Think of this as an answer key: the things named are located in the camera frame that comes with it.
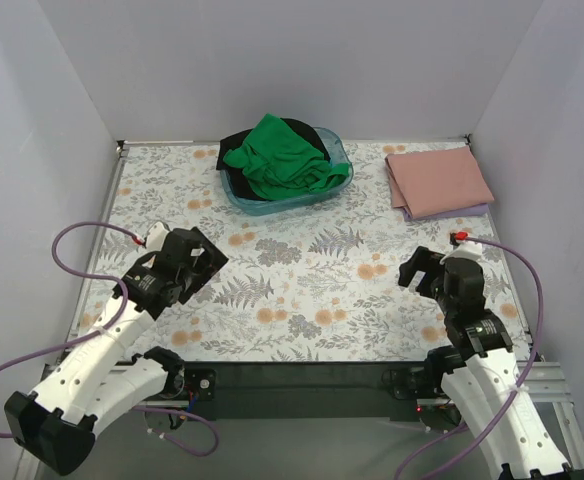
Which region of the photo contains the blue plastic basket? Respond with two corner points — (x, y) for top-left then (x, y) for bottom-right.
(216, 114), (353, 216)

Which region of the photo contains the folded lavender t-shirt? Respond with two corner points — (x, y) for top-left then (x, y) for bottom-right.
(399, 203), (489, 221)

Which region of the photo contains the aluminium frame rail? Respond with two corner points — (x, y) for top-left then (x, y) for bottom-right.
(524, 362), (572, 403)

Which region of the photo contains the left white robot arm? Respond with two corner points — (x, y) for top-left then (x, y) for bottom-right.
(4, 222), (228, 476)

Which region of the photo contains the floral table mat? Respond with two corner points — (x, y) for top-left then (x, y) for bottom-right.
(71, 141), (531, 362)

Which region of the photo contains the folded pink t-shirt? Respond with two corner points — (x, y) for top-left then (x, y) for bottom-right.
(385, 146), (494, 217)

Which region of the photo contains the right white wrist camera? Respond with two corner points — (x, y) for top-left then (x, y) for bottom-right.
(441, 239), (483, 263)

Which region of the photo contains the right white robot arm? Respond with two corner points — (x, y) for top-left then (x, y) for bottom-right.
(398, 240), (584, 479)

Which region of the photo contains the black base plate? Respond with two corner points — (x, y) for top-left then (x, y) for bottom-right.
(129, 360), (468, 422)

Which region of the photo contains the black t-shirt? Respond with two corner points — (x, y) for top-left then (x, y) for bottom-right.
(215, 118), (329, 201)

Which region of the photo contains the green t-shirt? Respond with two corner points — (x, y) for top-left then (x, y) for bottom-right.
(222, 113), (349, 201)

